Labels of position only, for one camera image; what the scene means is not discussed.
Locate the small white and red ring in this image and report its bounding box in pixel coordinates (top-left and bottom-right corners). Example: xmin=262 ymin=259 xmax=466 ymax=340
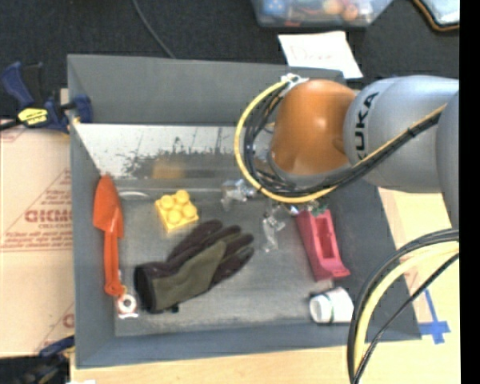
xmin=116 ymin=294 xmax=140 ymax=320

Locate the orange toy shovel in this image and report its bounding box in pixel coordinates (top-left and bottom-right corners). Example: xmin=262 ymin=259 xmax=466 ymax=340
xmin=92 ymin=174 xmax=126 ymax=298

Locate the brown cardboard board, red print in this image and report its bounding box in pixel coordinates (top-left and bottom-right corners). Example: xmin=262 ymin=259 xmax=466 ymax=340
xmin=0 ymin=118 xmax=77 ymax=360

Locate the pink hollow block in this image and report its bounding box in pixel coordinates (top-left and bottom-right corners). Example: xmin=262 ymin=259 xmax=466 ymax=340
xmin=295 ymin=208 xmax=351 ymax=282

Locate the grey metal bin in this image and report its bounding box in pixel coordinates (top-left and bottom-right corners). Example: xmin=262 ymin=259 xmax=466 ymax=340
xmin=66 ymin=54 xmax=422 ymax=370

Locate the yellow toy building brick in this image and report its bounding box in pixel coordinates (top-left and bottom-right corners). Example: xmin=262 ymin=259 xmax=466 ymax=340
xmin=154 ymin=189 xmax=200 ymax=234

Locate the white plastic bottle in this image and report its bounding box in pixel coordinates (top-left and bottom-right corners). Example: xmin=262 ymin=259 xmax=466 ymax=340
xmin=308 ymin=286 xmax=355 ymax=325

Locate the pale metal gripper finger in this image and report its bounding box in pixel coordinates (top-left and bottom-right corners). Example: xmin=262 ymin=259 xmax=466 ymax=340
xmin=220 ymin=178 xmax=259 ymax=213
xmin=262 ymin=206 xmax=287 ymax=254

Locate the dark brown and olive glove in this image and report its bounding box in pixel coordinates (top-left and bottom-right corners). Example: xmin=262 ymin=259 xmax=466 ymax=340
xmin=133 ymin=218 xmax=256 ymax=315

